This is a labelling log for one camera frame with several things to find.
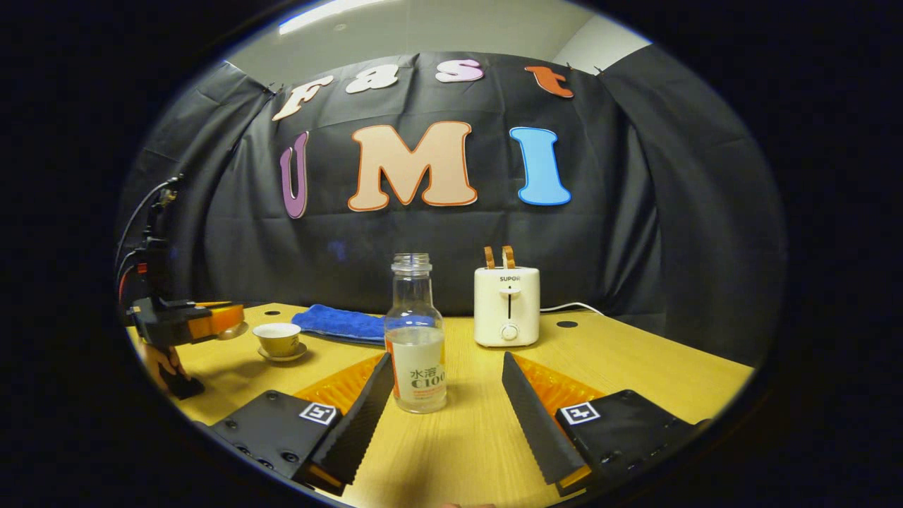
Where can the white toaster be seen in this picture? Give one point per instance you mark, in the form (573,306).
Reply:
(494,310)

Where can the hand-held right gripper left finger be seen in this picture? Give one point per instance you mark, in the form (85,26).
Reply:
(356,423)

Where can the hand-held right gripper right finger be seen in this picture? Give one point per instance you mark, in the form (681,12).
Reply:
(536,423)

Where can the beige ceramic saucer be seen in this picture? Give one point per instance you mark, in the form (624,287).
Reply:
(300,351)

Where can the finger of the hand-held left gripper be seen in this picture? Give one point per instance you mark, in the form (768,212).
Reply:
(215,321)
(190,305)

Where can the blue towel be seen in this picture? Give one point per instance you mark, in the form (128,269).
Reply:
(338,323)

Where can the beige ceramic teacup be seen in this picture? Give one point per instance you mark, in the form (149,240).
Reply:
(279,343)

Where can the clear glass water bottle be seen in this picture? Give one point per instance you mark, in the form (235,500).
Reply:
(416,381)

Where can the black backdrop cloth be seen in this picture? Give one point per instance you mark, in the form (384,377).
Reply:
(635,247)

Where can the bread slice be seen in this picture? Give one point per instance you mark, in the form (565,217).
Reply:
(508,257)
(489,258)

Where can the beige teacup lid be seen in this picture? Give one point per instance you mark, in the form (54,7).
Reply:
(236,331)

